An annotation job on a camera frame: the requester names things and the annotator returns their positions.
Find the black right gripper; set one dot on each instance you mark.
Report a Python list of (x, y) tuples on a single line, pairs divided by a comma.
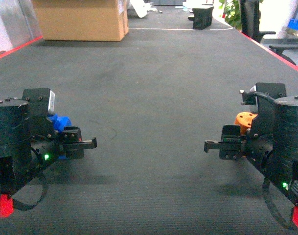
[(256, 145)]

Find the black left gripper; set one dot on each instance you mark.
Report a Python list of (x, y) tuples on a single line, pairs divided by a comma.
[(40, 144)]

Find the blue block part with knob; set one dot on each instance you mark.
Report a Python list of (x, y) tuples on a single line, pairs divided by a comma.
[(56, 125)]

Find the orange cylinder cap 4680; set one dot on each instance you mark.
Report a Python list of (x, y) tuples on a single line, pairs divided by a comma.
[(244, 120)]

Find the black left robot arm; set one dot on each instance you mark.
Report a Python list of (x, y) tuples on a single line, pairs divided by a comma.
[(15, 155)]

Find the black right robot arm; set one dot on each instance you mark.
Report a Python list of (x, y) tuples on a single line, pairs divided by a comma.
[(284, 175)]

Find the black equipment stack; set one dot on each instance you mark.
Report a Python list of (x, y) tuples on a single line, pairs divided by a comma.
[(201, 17)]

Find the cardboard box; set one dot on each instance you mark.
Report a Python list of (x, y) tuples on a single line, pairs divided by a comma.
[(82, 20)]

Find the green potted plant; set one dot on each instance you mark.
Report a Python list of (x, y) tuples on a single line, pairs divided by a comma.
[(231, 13)]

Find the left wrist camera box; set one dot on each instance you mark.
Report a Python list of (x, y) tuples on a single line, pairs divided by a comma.
[(41, 101)]

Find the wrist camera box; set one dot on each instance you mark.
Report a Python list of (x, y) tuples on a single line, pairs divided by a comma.
[(41, 101), (262, 93)]

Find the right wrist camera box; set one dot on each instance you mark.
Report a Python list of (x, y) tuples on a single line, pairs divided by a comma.
[(262, 93)]

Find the red conveyor side rail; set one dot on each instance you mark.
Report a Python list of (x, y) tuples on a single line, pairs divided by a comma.
[(295, 67)]

